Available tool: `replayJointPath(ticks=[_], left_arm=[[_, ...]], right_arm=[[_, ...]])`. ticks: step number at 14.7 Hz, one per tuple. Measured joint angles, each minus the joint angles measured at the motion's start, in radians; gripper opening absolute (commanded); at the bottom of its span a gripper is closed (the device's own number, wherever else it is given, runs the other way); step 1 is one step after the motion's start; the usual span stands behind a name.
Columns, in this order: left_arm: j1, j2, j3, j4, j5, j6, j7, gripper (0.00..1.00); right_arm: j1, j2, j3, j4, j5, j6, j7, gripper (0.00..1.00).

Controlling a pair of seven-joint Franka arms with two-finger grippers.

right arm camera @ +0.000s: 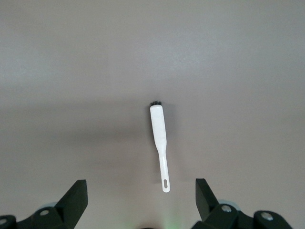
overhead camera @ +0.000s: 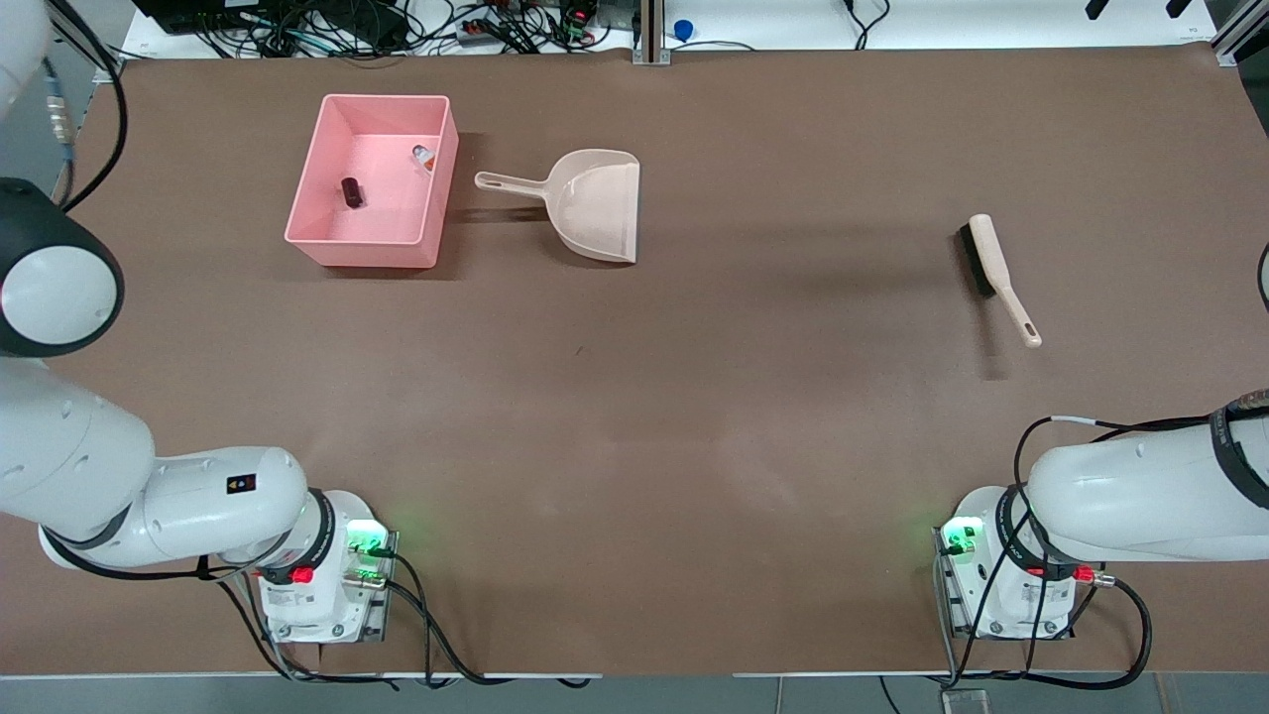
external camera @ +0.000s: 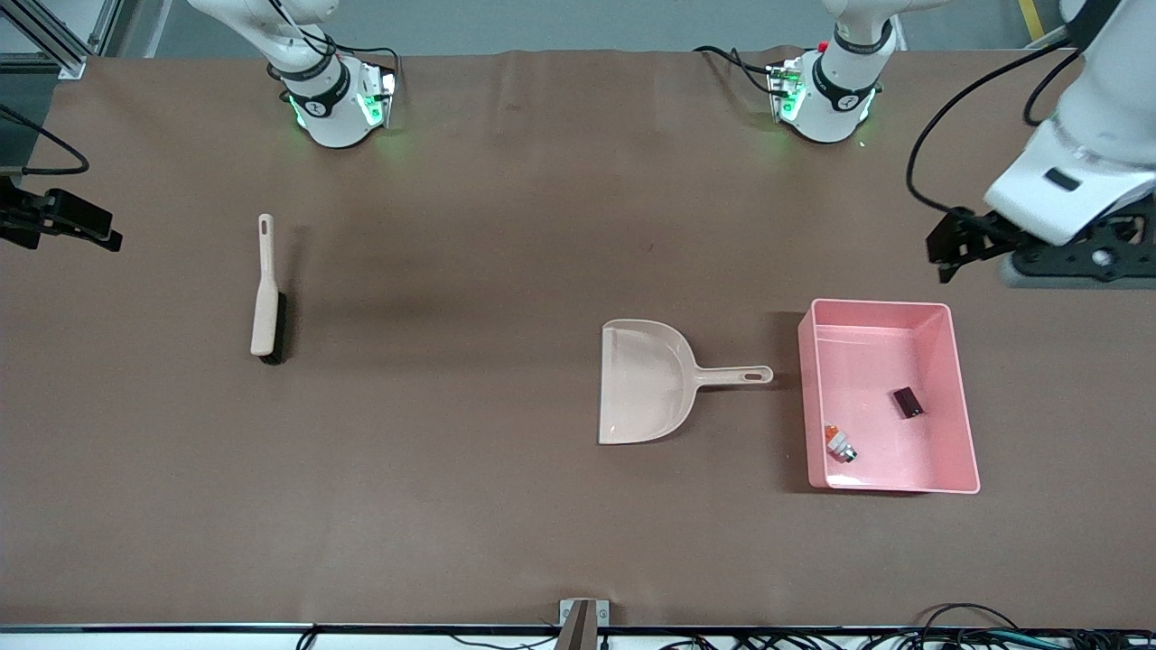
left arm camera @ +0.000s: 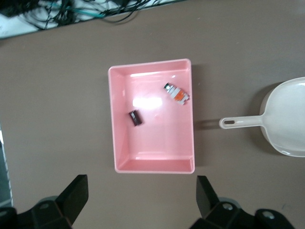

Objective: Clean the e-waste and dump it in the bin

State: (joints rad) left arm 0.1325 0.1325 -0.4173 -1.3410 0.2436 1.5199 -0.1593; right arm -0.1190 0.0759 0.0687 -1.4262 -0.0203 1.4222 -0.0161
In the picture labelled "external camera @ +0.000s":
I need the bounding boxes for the beige brush with black bristles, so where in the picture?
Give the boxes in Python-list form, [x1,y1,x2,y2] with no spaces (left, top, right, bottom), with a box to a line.
[250,214,290,366]

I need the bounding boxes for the beige plastic dustpan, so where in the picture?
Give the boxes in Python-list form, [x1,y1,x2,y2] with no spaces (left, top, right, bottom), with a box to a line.
[597,319,775,446]

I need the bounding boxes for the pink plastic bin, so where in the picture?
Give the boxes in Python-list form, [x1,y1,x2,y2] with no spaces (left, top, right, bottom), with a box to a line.
[797,299,982,496]

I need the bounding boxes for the brown table mat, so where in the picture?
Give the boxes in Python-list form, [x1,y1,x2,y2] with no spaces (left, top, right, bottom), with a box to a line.
[0,45,1156,628]

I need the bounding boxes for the aluminium frame strut with foot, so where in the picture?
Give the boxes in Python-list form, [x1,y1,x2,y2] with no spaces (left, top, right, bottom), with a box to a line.
[0,0,89,80]

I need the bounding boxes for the green lit left base plate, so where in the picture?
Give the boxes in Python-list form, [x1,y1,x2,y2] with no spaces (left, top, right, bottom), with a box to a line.
[767,58,806,124]

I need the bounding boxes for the green lit base plate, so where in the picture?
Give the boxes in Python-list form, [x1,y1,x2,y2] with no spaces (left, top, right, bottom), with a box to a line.
[767,58,806,124]
[359,61,399,129]

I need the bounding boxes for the black right base cable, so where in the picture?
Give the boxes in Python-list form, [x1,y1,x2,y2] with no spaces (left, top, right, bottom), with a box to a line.
[266,0,403,91]

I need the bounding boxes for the black base cable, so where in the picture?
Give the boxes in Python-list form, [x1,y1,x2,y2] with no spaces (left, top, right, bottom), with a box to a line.
[694,45,782,96]
[266,0,403,91]

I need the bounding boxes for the black left base cable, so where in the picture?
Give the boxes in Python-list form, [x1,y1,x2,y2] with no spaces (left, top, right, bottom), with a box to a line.
[694,45,782,96]

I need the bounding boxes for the green lit right base plate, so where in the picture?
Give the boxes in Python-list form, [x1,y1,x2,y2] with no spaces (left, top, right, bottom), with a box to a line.
[359,61,399,129]

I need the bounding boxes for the black looped cable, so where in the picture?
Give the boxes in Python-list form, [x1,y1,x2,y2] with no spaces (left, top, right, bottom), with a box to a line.
[917,602,1021,633]

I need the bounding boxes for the tangled black cable bundle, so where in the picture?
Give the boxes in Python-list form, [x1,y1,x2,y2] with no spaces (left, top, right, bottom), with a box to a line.
[659,630,1156,650]

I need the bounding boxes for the grey metal bracket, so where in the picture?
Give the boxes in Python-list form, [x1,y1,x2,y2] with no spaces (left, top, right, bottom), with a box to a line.
[555,599,611,650]

